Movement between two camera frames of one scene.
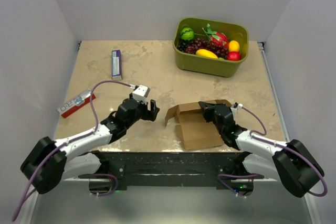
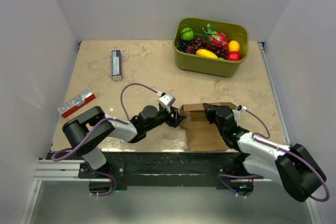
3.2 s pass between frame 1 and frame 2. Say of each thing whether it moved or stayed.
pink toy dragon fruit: stayed
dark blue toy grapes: stayed
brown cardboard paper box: moved
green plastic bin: stayed
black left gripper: moved
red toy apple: stayed
